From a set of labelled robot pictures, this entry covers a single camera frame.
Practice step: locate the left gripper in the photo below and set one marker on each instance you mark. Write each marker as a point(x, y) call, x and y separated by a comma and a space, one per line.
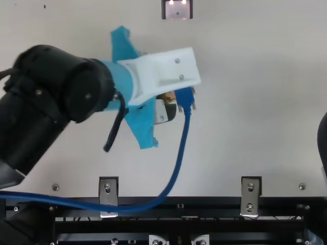
point(143, 122)

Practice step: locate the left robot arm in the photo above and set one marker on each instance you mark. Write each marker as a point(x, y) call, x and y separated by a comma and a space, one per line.
point(51, 84)

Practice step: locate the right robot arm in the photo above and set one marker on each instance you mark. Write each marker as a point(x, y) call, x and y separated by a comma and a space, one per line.
point(323, 143)

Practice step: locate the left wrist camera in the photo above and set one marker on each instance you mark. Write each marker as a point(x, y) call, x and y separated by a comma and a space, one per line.
point(166, 69)

